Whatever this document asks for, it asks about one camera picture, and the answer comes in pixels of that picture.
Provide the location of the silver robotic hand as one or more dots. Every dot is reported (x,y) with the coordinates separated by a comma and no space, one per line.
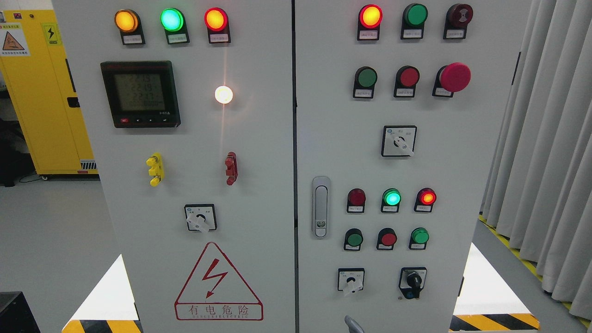
(352,325)

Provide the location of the lower green start push button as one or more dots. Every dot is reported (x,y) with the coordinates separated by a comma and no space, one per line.
(353,240)

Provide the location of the lower red push button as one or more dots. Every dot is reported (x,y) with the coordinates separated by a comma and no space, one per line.
(386,239)

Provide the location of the red push button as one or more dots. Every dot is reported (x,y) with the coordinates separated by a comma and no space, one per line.
(405,82)
(386,239)

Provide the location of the lower right green push button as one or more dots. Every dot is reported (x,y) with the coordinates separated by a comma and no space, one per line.
(418,240)

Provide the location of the upper green push button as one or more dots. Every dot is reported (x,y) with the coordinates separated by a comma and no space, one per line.
(364,84)

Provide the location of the upper red push button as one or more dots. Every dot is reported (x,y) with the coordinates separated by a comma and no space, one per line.
(405,82)

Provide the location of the red mushroom emergency stop button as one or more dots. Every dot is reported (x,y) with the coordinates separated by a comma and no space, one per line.
(450,79)

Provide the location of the middle left red indicator lamp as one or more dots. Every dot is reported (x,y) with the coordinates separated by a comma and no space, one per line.
(356,199)

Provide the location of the red indicator lamp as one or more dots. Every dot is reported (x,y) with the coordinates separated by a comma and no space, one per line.
(218,26)
(356,199)
(425,200)
(369,20)

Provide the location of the middle green indicator lamp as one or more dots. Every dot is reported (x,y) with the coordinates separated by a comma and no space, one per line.
(391,199)

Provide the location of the green indicator lamp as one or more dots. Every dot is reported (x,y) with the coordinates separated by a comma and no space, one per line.
(391,199)
(413,21)
(174,25)

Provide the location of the red electrical hazard warning sticker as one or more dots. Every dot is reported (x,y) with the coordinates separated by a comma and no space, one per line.
(216,291)

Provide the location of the middle right red indicator lamp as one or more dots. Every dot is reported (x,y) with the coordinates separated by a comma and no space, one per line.
(425,200)

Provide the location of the grey electrical control cabinet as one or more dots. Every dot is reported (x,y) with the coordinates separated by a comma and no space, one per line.
(291,66)

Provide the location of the grey curtain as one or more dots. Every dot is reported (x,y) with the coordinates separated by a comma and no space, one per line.
(539,191)

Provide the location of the yellow terminal block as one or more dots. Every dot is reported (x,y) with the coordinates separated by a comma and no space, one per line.
(156,169)

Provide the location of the white glowing indicator lamp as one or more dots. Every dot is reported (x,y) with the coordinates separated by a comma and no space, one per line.
(223,94)

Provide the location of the red indicator lamp top right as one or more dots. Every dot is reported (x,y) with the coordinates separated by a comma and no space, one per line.
(369,20)

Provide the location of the black digital power meter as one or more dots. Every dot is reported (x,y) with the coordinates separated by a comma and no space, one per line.
(141,94)

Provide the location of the green indicator lamp top right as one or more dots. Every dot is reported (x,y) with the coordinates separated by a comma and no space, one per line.
(413,21)

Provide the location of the dark red buzzer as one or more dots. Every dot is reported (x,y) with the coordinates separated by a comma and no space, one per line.
(457,20)

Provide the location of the red indicator lamp top left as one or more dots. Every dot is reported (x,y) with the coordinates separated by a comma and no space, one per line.
(218,26)

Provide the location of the black box bottom left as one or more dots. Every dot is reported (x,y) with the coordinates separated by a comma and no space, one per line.
(15,314)

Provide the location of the green indicator lamp top left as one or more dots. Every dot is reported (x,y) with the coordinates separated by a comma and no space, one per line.
(174,25)

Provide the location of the yellow indicator lamp top left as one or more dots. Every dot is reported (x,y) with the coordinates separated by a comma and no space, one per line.
(129,24)

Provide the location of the yellow safety cabinet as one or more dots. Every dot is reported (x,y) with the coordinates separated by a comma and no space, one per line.
(39,81)

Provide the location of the lower white rotary selector switch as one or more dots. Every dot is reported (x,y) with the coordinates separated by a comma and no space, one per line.
(350,280)

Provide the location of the black knob selector switch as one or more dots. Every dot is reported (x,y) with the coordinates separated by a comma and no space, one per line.
(412,281)

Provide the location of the grey door latch handle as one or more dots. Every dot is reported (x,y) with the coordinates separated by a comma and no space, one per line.
(320,206)

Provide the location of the left door rotary selector switch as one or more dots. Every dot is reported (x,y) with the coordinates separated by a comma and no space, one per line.
(200,217)

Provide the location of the upper right rotary selector switch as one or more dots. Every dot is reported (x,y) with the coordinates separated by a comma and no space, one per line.
(398,141)

